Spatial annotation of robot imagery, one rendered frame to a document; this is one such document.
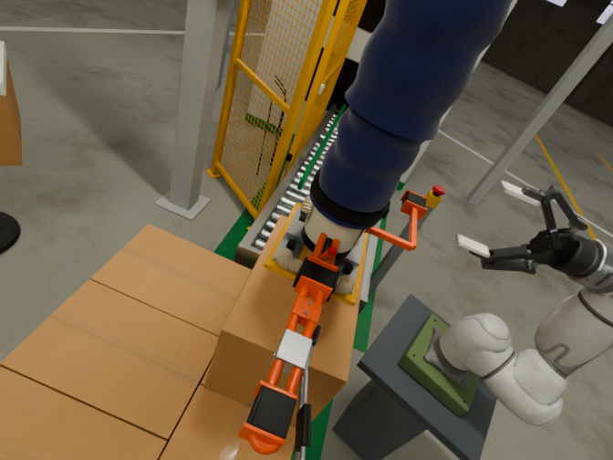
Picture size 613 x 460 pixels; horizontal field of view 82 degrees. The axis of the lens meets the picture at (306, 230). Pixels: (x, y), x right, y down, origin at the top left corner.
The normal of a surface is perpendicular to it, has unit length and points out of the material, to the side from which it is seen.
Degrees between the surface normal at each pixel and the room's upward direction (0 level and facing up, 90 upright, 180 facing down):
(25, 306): 0
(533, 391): 63
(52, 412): 0
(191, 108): 90
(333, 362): 0
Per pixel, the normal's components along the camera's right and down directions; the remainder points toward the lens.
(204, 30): -0.26, 0.58
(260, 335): 0.32, -0.70
